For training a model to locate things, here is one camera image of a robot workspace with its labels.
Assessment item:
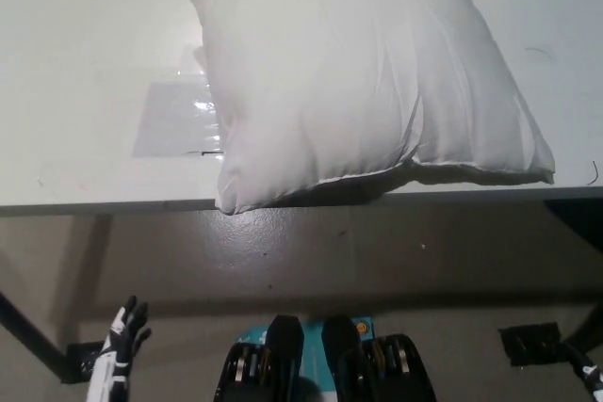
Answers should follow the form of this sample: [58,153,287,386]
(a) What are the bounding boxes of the white square pillow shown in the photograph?
[181,0,556,216]

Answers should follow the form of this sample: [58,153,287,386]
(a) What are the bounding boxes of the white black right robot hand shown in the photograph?
[559,342,603,402]

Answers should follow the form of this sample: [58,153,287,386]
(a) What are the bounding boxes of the grey laminated sheet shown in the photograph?
[131,80,226,159]

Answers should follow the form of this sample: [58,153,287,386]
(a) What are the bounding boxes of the black slanted table leg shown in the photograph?
[0,288,76,384]
[562,300,603,351]

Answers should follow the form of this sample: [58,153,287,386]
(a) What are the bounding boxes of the black robot legs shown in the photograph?
[214,314,439,402]

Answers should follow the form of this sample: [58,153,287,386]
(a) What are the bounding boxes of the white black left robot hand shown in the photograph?
[87,295,153,402]

